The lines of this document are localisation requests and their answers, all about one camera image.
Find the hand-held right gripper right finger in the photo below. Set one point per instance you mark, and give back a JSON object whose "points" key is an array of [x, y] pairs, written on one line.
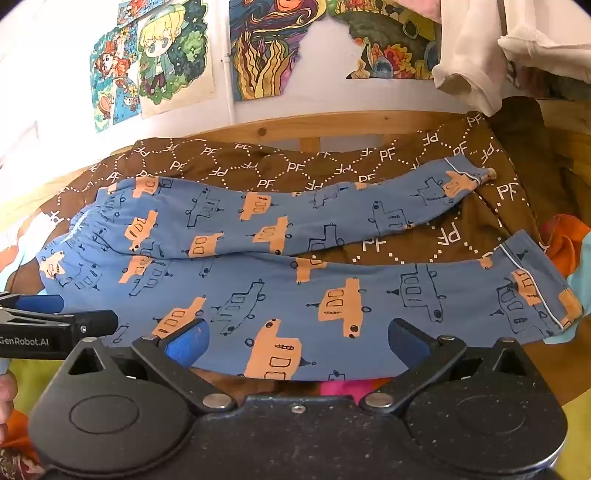
{"points": [[406, 341]]}

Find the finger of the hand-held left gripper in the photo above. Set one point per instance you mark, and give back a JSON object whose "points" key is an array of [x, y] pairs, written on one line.
{"points": [[41, 304]]}

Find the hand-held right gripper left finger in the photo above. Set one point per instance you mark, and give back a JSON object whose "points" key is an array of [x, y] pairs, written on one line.
{"points": [[187, 344]]}

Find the blue printed pants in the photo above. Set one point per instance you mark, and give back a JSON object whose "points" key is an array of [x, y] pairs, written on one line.
{"points": [[277, 286]]}

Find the person's left hand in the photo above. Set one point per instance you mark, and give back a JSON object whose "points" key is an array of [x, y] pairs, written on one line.
{"points": [[6, 397]]}

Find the colourful patchwork bedsheet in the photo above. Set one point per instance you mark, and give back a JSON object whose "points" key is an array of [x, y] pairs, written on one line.
{"points": [[565, 240]]}

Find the brown patterned blanket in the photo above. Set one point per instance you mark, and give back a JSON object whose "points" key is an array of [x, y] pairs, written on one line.
{"points": [[300, 166]]}

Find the white hanging garment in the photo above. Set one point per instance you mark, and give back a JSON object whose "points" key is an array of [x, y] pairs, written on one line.
{"points": [[471, 60]]}

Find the cream ribbed cloth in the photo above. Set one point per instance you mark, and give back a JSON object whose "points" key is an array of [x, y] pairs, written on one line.
{"points": [[549, 41]]}

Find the blue cartoon wall poster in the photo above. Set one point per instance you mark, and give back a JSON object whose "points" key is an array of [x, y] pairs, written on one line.
{"points": [[111, 87]]}

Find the wooden bed frame rail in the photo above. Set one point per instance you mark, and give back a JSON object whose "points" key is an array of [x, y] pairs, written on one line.
{"points": [[277, 129]]}

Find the white wall pipe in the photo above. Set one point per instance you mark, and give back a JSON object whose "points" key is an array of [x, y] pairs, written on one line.
{"points": [[229, 87]]}

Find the blond cartoon figure wall poster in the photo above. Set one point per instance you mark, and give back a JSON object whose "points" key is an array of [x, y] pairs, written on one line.
{"points": [[171, 60]]}

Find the torn colourful wall poster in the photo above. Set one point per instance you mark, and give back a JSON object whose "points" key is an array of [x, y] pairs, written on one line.
{"points": [[392, 46]]}

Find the swirly colourful wall poster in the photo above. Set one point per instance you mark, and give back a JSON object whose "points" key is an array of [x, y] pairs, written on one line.
{"points": [[263, 50]]}

